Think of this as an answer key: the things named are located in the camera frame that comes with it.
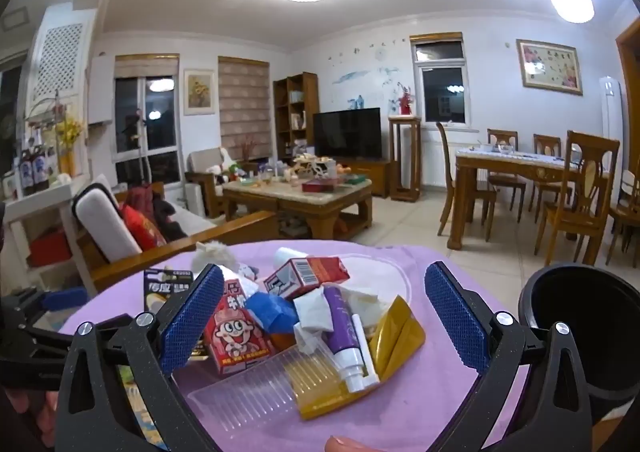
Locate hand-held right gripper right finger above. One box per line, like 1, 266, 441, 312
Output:
424, 261, 593, 452

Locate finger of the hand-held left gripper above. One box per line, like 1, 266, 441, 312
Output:
0, 326, 75, 389
0, 287, 92, 330

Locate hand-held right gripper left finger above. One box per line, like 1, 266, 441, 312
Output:
56, 263, 226, 452

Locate black battery card pack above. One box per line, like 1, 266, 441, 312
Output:
143, 268, 201, 317

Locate red cartoon milk carton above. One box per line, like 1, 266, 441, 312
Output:
202, 279, 278, 377

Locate gold foil packet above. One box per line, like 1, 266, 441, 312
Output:
298, 294, 427, 422

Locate white fluffy wad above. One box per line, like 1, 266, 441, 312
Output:
192, 241, 241, 277

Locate blue wrapper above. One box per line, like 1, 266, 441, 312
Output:
247, 292, 301, 335

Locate clear plastic tray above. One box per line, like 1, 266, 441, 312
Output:
187, 347, 351, 425

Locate white tissue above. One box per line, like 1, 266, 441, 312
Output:
345, 284, 396, 327
292, 284, 333, 355

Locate small white cup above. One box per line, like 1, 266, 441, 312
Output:
272, 247, 306, 267

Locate purple tube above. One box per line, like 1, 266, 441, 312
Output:
322, 284, 378, 393

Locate red drink carton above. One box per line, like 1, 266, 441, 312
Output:
263, 256, 351, 301

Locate black trash bin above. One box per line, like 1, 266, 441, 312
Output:
517, 262, 640, 428

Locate person's left hand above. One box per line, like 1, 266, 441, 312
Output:
4, 388, 59, 449

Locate person's right hand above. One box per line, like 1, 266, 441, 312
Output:
324, 434, 363, 452

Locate large red box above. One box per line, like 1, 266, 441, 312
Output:
29, 227, 73, 267

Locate purple printed tablecloth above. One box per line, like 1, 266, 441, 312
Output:
57, 239, 531, 452

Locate white sofa cushion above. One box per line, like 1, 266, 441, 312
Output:
72, 184, 143, 263

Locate wooden sofa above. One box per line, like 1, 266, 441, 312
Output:
70, 182, 278, 297

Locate dark clothes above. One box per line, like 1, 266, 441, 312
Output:
125, 184, 188, 243

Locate white shelf unit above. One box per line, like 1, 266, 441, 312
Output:
0, 182, 96, 293

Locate red embroidered cushion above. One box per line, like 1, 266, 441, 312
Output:
120, 204, 168, 253

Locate dark bottle blue label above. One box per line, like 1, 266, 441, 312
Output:
34, 144, 51, 193
20, 147, 36, 195

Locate wooden dining table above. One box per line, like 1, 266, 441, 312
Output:
446, 147, 611, 250

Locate wooden coffee table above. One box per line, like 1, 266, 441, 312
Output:
221, 177, 373, 240

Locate wooden television cabinet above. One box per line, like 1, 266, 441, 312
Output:
345, 157, 392, 199

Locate wooden armchair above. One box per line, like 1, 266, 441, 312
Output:
185, 148, 236, 217

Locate white goose plush toy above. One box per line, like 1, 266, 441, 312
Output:
207, 144, 241, 183

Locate yellow artificial flowers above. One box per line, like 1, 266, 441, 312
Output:
55, 117, 83, 177

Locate wooden dining chair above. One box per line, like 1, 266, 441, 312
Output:
534, 130, 621, 267
605, 167, 640, 267
487, 128, 527, 213
532, 134, 568, 223
435, 122, 498, 237

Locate balcony window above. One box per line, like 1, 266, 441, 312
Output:
114, 74, 182, 187

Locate tiered fruit stand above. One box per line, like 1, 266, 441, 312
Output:
292, 154, 321, 177

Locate tall wooden stand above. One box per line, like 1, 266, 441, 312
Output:
388, 115, 423, 203

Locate black flat television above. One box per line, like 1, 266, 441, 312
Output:
313, 108, 383, 160

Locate red flower vase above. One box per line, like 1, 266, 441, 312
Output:
397, 86, 416, 117

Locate beige patterned window blind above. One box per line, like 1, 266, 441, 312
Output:
218, 56, 271, 160

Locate white framed window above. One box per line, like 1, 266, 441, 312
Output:
410, 32, 473, 127

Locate framed sunflower painting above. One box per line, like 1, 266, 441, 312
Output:
183, 69, 217, 117

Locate beige roman blind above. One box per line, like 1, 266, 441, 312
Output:
114, 54, 180, 78

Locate white lattice cabinet panel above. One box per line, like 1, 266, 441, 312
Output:
30, 6, 98, 107

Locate white standing air conditioner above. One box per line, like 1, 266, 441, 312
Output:
598, 76, 626, 173

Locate wooden bookshelf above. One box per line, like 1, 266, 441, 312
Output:
272, 72, 321, 165

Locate framed floral painting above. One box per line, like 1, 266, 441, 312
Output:
516, 38, 584, 96

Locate small round ceiling lamp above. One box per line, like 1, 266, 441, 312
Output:
550, 0, 596, 25

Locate white wall radiator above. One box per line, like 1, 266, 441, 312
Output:
422, 139, 491, 183

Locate wooden door frame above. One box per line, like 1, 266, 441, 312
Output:
615, 16, 640, 163

